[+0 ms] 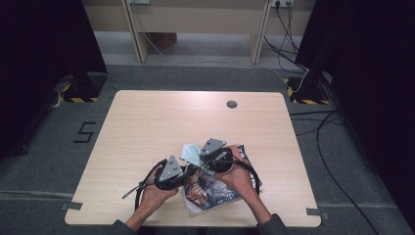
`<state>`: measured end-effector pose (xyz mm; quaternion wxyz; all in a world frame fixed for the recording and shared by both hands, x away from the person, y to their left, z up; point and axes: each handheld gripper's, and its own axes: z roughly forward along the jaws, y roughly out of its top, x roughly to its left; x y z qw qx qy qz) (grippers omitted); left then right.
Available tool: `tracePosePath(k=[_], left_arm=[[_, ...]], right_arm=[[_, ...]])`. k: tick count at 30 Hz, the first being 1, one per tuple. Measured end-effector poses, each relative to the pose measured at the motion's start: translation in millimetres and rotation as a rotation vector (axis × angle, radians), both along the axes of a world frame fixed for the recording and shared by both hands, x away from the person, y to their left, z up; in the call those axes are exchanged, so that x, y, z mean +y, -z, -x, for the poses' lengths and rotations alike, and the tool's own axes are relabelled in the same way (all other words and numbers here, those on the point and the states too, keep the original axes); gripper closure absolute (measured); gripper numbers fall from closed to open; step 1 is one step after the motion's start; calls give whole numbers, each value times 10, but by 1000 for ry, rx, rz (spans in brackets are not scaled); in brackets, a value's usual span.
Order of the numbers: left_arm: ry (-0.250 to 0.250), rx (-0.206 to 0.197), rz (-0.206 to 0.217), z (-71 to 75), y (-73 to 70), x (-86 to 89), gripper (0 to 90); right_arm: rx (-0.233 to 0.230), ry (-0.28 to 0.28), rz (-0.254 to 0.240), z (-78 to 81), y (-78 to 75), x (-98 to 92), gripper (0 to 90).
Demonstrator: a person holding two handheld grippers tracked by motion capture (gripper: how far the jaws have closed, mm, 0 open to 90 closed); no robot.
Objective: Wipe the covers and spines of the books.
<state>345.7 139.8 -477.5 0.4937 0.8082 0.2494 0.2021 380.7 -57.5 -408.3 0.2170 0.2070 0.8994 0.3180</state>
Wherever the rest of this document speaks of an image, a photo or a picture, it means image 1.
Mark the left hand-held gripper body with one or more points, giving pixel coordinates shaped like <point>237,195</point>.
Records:
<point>169,171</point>

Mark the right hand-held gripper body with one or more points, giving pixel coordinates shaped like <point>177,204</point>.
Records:
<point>213,147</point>

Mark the light blue cloth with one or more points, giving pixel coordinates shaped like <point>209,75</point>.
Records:
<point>192,153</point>

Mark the dark illustrated magazine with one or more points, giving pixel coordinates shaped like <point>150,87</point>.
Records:
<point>212,192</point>

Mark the person's left hand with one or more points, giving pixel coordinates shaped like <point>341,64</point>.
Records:
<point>155,199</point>

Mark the person's right hand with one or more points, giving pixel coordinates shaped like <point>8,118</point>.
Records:
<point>238,179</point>

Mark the grey tape piece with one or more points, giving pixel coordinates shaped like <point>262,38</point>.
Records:
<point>71,206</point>
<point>315,212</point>

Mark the black stand base striped tape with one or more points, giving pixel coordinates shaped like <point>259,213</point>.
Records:
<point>310,91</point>
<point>84,86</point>

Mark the brown cardboard box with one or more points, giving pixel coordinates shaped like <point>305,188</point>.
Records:
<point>163,39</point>

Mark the beige desk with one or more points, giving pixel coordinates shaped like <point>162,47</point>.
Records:
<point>195,19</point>

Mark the white power strip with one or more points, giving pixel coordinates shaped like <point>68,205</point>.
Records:
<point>139,1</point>

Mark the black curtain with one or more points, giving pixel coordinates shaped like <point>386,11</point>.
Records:
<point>375,65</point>
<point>39,49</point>

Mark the white wall socket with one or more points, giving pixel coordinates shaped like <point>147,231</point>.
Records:
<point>282,3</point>

